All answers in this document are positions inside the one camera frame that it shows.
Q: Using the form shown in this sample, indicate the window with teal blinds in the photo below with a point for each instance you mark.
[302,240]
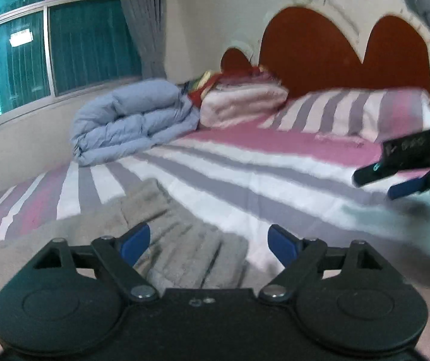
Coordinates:
[50,48]

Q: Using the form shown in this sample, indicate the grey curtain right side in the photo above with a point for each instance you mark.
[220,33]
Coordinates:
[146,21]

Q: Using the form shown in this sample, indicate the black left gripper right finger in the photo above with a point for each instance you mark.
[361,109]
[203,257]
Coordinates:
[348,298]

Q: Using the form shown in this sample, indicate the folded pink blanket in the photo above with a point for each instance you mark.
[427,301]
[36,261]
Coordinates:
[231,105]

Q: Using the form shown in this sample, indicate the red patterned folded blanket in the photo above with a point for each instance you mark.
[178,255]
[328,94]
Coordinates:
[196,90]

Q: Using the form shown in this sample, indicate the striped pink grey bed sheet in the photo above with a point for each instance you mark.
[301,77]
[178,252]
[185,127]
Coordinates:
[241,180]

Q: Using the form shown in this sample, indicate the red white bed headboard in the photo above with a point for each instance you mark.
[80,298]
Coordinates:
[308,52]

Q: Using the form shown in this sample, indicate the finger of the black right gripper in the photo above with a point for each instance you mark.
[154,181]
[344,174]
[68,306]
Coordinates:
[409,187]
[375,172]

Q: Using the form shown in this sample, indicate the grey knit pants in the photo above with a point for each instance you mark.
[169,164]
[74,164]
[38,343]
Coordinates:
[184,252]

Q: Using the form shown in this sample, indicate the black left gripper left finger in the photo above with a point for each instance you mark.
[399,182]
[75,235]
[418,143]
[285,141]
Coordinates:
[71,297]

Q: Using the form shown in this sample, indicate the folded light blue duvet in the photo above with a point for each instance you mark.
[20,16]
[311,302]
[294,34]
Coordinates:
[131,119]

